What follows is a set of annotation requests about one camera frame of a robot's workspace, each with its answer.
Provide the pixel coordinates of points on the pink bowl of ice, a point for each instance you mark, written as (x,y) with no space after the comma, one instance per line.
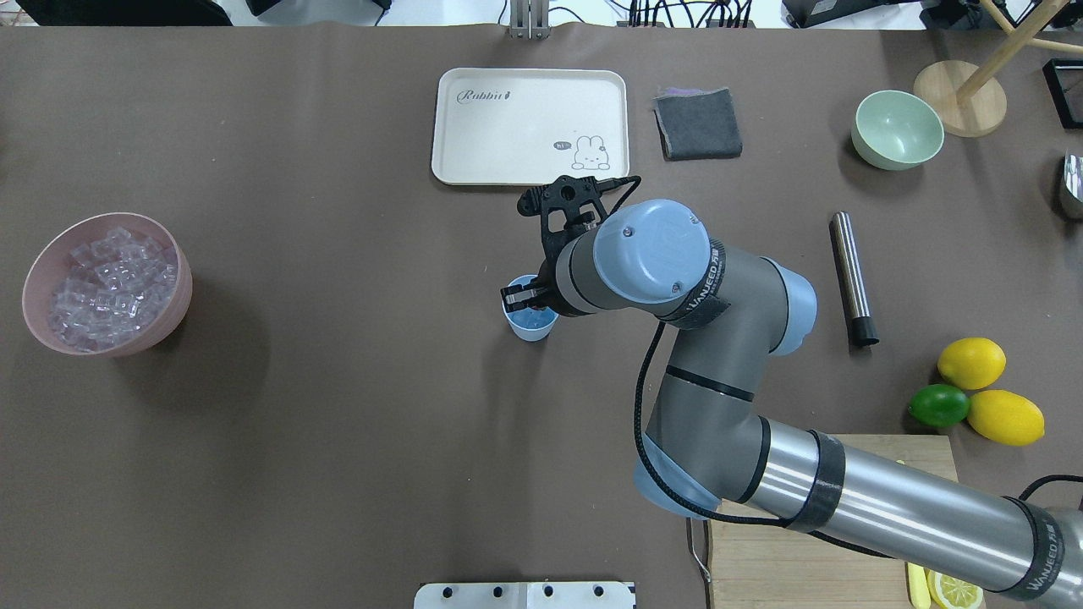
(111,285)

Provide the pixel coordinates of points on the wooden cup tree stand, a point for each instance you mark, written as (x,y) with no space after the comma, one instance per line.
(966,97)

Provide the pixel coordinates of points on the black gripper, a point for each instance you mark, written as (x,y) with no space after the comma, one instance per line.
(547,288)

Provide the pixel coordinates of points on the mint green bowl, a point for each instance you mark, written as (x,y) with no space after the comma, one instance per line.
(896,131)

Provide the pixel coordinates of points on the cream rectangular tray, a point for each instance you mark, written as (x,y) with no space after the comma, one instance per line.
(511,127)

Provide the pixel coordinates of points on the aluminium frame post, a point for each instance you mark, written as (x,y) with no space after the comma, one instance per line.
(529,20)

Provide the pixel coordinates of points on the light blue plastic cup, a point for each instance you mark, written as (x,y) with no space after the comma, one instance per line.
(531,324)

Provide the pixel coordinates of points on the yellow lemon near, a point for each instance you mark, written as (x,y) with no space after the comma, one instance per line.
(1005,417)

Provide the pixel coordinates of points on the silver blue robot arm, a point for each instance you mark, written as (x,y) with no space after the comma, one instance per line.
(706,451)

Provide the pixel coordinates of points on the black framed tray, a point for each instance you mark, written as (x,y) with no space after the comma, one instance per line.
(1063,79)

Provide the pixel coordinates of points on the green lime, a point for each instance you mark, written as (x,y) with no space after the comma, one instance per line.
(939,405)

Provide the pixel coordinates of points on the steel ice scoop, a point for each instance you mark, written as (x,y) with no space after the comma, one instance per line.
(1070,187)

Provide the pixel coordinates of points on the wooden cutting board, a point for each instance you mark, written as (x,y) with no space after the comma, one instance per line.
(766,567)

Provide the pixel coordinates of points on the yellow lemon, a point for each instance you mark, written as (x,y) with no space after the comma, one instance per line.
(972,363)
(1005,417)

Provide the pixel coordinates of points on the yellow lemon far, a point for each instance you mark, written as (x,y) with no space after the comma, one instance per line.
(972,363)

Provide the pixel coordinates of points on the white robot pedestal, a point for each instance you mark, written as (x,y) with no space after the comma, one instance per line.
(533,594)

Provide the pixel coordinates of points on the lemon slice upper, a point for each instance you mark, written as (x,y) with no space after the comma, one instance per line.
(950,592)

